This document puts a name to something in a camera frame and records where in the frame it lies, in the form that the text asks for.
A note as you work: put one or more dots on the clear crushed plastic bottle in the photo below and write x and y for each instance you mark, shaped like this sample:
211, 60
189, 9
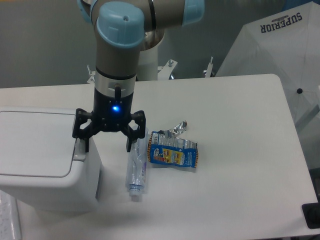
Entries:
137, 167

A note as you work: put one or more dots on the white superior umbrella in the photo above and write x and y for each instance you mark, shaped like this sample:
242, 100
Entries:
286, 44

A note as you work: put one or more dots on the white metal base frame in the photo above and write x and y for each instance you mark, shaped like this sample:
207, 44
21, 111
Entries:
165, 72

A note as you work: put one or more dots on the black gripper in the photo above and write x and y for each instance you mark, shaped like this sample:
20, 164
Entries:
109, 115

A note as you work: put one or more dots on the blue foil snack wrapper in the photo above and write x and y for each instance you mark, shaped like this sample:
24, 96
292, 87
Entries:
166, 147

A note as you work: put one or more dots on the black device at edge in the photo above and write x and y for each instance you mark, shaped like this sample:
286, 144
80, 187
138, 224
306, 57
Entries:
311, 213

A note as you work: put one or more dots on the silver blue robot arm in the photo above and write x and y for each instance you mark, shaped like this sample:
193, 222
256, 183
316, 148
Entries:
120, 27

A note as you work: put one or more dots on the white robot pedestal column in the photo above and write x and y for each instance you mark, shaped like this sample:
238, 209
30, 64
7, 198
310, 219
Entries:
147, 69

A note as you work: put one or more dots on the white push-lid trash can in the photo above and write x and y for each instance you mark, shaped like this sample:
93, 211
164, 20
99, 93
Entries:
42, 165

